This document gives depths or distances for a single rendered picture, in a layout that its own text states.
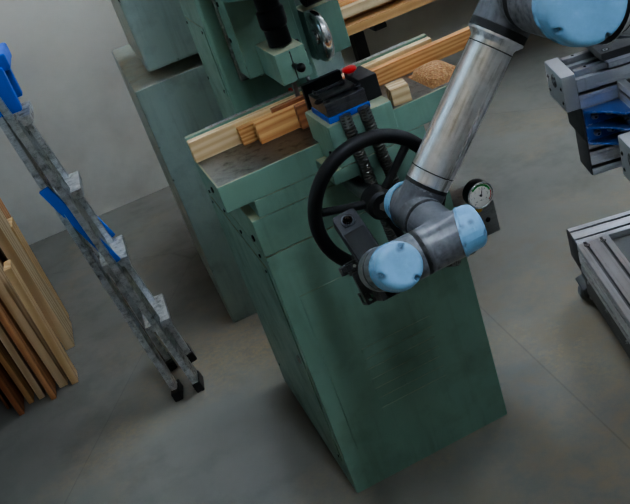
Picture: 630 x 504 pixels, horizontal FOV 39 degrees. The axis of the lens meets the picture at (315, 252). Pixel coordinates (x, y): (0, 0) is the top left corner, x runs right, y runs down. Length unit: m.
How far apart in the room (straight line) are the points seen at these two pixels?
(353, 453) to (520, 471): 0.40
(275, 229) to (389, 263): 0.57
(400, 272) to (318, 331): 0.69
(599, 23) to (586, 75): 0.84
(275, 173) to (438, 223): 0.53
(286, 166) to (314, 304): 0.33
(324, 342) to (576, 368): 0.77
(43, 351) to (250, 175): 1.50
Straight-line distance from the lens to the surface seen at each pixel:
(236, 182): 1.80
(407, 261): 1.34
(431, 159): 1.47
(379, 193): 1.69
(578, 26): 1.34
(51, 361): 3.16
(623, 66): 2.21
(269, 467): 2.47
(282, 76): 1.90
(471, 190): 1.95
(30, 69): 4.20
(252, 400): 2.71
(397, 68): 2.04
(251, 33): 2.00
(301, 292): 1.94
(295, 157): 1.82
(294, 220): 1.87
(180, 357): 2.77
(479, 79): 1.46
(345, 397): 2.11
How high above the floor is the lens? 1.58
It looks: 28 degrees down
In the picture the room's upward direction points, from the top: 20 degrees counter-clockwise
